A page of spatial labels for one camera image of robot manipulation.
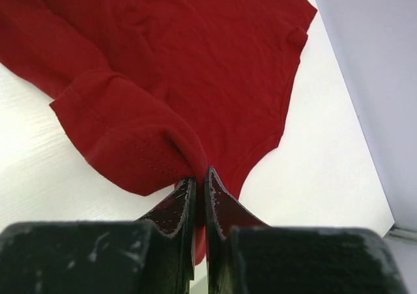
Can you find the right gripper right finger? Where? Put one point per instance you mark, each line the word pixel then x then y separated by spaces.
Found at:
pixel 244 255

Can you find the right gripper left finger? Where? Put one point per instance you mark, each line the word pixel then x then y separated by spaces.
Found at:
pixel 153 254

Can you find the red t shirt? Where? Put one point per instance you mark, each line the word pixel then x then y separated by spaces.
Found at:
pixel 154 91

